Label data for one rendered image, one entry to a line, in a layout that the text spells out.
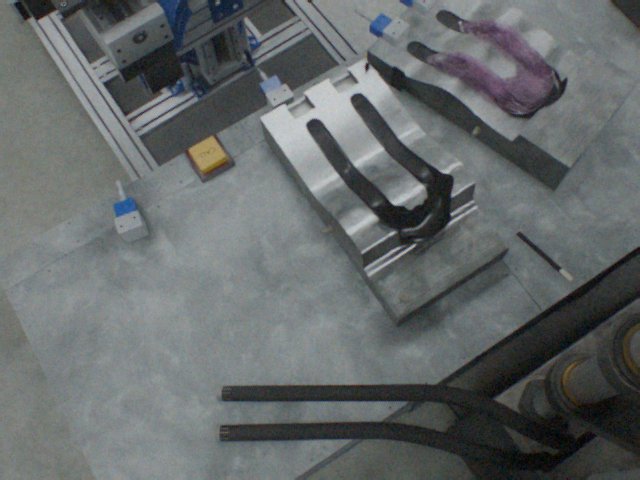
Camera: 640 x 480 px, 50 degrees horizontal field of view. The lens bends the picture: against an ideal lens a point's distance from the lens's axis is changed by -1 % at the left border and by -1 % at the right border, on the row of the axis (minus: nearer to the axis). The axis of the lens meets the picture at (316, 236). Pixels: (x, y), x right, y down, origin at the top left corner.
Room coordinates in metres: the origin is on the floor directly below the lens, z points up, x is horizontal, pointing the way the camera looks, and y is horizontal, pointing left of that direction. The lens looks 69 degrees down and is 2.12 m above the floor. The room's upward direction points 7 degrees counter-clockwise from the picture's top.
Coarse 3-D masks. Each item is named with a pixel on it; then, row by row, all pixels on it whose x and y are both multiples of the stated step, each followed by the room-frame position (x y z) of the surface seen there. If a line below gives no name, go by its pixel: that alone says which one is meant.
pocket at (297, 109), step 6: (306, 96) 0.79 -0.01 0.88; (294, 102) 0.78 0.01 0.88; (300, 102) 0.78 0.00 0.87; (306, 102) 0.79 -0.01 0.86; (288, 108) 0.77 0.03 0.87; (294, 108) 0.78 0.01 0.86; (300, 108) 0.77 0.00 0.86; (306, 108) 0.77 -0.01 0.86; (312, 108) 0.77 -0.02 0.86; (294, 114) 0.76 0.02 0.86; (300, 114) 0.76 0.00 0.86
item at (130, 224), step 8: (120, 184) 0.66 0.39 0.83; (120, 192) 0.65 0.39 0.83; (128, 200) 0.62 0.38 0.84; (120, 208) 0.60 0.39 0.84; (128, 208) 0.60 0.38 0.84; (136, 208) 0.60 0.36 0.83; (120, 216) 0.58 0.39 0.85; (128, 216) 0.58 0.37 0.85; (136, 216) 0.58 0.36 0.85; (120, 224) 0.56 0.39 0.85; (128, 224) 0.56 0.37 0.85; (136, 224) 0.56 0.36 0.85; (144, 224) 0.57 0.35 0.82; (120, 232) 0.55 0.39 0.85; (128, 232) 0.55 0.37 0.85; (136, 232) 0.55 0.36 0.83; (144, 232) 0.55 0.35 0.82; (128, 240) 0.54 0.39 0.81
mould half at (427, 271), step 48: (336, 96) 0.78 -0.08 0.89; (384, 96) 0.76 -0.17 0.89; (288, 144) 0.68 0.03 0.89; (432, 144) 0.63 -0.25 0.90; (336, 192) 0.56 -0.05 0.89; (384, 192) 0.53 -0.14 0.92; (336, 240) 0.49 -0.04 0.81; (384, 240) 0.44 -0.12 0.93; (432, 240) 0.45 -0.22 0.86; (480, 240) 0.44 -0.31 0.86; (384, 288) 0.36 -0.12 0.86; (432, 288) 0.35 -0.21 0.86
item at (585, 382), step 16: (576, 368) 0.14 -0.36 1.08; (592, 368) 0.13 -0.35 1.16; (528, 384) 0.16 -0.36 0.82; (576, 384) 0.12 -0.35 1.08; (592, 384) 0.11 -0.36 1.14; (608, 384) 0.10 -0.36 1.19; (512, 400) 0.14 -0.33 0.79; (528, 400) 0.13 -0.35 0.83; (544, 400) 0.12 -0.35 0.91; (592, 400) 0.09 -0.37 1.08; (528, 416) 0.10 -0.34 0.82; (544, 416) 0.10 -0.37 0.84; (560, 416) 0.09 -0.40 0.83
